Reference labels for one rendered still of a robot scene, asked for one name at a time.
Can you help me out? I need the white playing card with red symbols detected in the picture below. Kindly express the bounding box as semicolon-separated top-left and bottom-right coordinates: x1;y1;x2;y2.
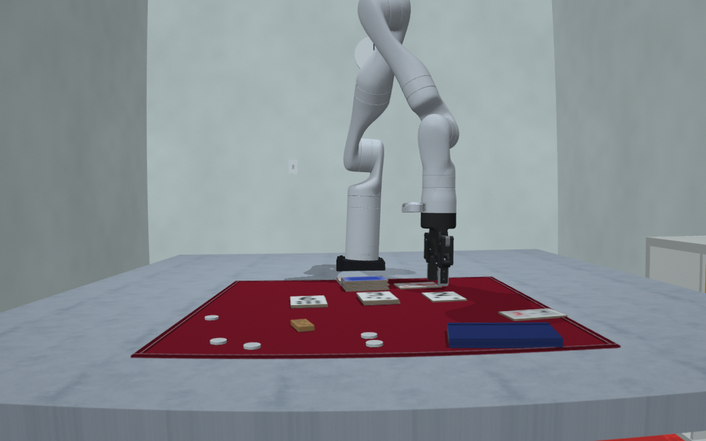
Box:
394;282;442;289

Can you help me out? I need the dark red play mat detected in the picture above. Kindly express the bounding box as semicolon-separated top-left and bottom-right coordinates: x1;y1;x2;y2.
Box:
131;276;620;357
145;277;606;354

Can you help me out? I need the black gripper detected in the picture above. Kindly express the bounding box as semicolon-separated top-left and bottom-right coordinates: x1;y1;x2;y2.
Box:
420;213;456;287

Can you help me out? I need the blue playing card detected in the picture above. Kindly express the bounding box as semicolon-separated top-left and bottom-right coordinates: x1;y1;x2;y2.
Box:
341;276;389;283

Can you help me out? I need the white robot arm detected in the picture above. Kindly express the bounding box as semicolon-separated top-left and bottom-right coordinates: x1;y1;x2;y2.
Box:
343;0;459;261

